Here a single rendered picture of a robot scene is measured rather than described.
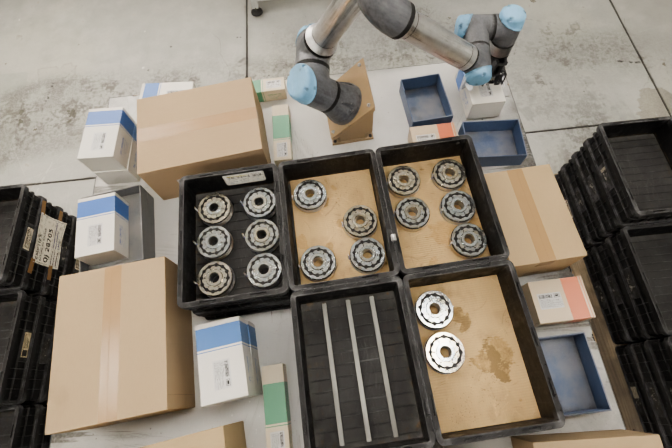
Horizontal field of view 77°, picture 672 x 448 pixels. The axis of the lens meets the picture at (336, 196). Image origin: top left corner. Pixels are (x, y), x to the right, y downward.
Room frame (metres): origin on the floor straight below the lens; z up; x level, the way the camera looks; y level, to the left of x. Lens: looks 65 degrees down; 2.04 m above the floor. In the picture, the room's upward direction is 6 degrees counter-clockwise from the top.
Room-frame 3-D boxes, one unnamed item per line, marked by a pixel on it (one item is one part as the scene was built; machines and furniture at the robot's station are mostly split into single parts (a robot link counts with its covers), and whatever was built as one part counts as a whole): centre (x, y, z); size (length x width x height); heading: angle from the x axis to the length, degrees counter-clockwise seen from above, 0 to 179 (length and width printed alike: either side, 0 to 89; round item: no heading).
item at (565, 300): (0.18, -0.62, 0.74); 0.16 x 0.12 x 0.07; 91
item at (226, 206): (0.56, 0.38, 0.86); 0.10 x 0.10 x 0.01
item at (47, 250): (0.71, 1.22, 0.41); 0.31 x 0.02 x 0.16; 179
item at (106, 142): (0.88, 0.77, 0.83); 0.20 x 0.12 x 0.09; 177
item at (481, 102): (0.97, -0.57, 0.76); 0.20 x 0.12 x 0.09; 0
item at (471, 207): (0.48, -0.36, 0.86); 0.10 x 0.10 x 0.01
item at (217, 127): (0.86, 0.43, 0.80); 0.40 x 0.30 x 0.20; 96
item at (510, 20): (0.95, -0.57, 1.08); 0.09 x 0.08 x 0.11; 83
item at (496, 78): (0.94, -0.57, 0.92); 0.09 x 0.08 x 0.12; 0
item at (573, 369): (-0.01, -0.58, 0.74); 0.20 x 0.15 x 0.07; 1
